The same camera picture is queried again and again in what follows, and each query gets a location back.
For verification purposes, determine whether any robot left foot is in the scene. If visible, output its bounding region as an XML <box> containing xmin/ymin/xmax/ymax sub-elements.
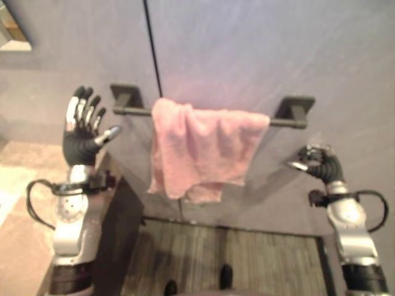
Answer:
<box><xmin>164</xmin><ymin>279</ymin><xmax>178</xmax><ymax>296</ymax></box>

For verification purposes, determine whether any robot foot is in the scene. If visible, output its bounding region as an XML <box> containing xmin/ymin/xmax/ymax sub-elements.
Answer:
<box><xmin>164</xmin><ymin>279</ymin><xmax>178</xmax><ymax>296</ymax></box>
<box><xmin>220</xmin><ymin>263</ymin><xmax>234</xmax><ymax>290</ymax></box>

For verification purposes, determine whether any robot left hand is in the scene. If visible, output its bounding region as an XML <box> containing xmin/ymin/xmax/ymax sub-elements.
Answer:
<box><xmin>62</xmin><ymin>86</ymin><xmax>122</xmax><ymax>167</ymax></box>

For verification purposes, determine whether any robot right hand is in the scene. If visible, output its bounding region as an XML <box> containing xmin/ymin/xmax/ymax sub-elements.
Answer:
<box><xmin>286</xmin><ymin>144</ymin><xmax>344</xmax><ymax>185</ymax></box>

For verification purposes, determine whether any wall mirror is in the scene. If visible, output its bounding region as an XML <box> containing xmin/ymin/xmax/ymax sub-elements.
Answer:
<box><xmin>0</xmin><ymin>0</ymin><xmax>33</xmax><ymax>52</ymax></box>

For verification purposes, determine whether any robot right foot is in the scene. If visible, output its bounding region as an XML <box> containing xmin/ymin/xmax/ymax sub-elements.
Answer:
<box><xmin>220</xmin><ymin>263</ymin><xmax>234</xmax><ymax>290</ymax></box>

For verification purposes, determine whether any pink towel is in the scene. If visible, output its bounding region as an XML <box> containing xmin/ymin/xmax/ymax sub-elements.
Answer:
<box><xmin>147</xmin><ymin>97</ymin><xmax>271</xmax><ymax>204</ymax></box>

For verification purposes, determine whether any stone sink counter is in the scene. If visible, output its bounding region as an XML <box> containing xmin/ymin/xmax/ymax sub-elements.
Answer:
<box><xmin>0</xmin><ymin>140</ymin><xmax>109</xmax><ymax>296</ymax></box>

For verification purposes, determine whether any black towel bar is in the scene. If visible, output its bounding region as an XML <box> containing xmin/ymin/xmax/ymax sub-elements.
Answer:
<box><xmin>110</xmin><ymin>83</ymin><xmax>316</xmax><ymax>129</ymax></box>

